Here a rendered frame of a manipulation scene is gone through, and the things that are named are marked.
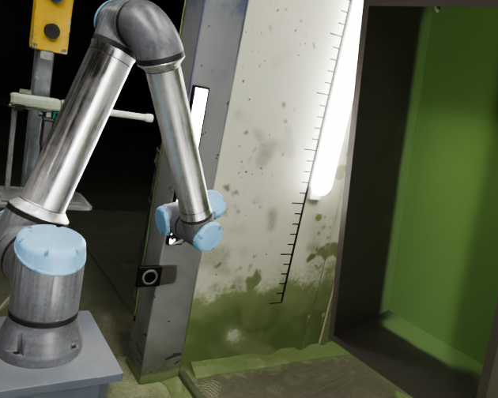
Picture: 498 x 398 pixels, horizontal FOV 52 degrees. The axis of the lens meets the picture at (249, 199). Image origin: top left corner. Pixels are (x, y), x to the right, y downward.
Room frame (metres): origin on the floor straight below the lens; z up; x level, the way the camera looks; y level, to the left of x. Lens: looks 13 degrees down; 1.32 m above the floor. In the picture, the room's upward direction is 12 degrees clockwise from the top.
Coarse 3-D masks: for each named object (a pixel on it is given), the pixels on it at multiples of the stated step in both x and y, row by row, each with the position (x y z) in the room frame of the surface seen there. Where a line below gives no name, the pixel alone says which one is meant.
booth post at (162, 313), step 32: (192, 0) 2.00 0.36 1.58; (224, 0) 1.97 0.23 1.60; (192, 32) 1.97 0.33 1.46; (224, 32) 1.98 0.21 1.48; (192, 64) 1.93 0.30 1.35; (224, 64) 1.99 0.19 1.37; (224, 96) 2.01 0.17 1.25; (160, 160) 2.05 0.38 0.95; (160, 192) 2.00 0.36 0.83; (160, 256) 1.92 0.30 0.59; (192, 256) 2.00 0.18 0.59; (160, 288) 1.94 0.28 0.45; (192, 288) 2.02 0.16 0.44; (160, 320) 1.95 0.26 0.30; (128, 352) 2.06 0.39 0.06; (160, 352) 1.96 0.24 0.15
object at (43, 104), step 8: (16, 96) 1.62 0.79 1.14; (24, 96) 1.63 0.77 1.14; (32, 96) 1.65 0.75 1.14; (40, 96) 1.68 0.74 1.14; (24, 104) 1.63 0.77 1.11; (32, 104) 1.65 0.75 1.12; (40, 104) 1.66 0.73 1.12; (48, 104) 1.68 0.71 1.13; (56, 104) 1.69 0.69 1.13; (48, 112) 1.68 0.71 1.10; (112, 112) 1.81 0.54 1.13; (120, 112) 1.83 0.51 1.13; (128, 112) 1.85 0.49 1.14; (48, 120) 1.69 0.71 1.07; (144, 120) 1.88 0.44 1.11; (152, 120) 1.89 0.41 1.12; (48, 128) 1.69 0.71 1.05; (40, 136) 1.69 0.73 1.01; (40, 144) 1.68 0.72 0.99
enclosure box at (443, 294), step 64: (384, 0) 1.56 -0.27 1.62; (448, 0) 1.40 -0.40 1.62; (384, 64) 1.73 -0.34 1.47; (448, 64) 1.79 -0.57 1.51; (384, 128) 1.78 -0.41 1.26; (448, 128) 1.79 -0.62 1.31; (384, 192) 1.84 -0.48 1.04; (448, 192) 1.78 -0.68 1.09; (384, 256) 1.91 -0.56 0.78; (448, 256) 1.78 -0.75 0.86; (384, 320) 1.92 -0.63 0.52; (448, 320) 1.78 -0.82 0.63; (448, 384) 1.55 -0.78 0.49
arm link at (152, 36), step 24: (144, 0) 1.24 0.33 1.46; (120, 24) 1.22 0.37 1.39; (144, 24) 1.19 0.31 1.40; (168, 24) 1.21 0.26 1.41; (144, 48) 1.18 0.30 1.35; (168, 48) 1.19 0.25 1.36; (168, 72) 1.21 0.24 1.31; (168, 96) 1.23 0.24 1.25; (168, 120) 1.24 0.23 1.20; (168, 144) 1.27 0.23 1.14; (192, 144) 1.28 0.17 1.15; (192, 168) 1.29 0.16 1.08; (192, 192) 1.30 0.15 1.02; (192, 216) 1.32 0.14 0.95; (192, 240) 1.34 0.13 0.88; (216, 240) 1.36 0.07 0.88
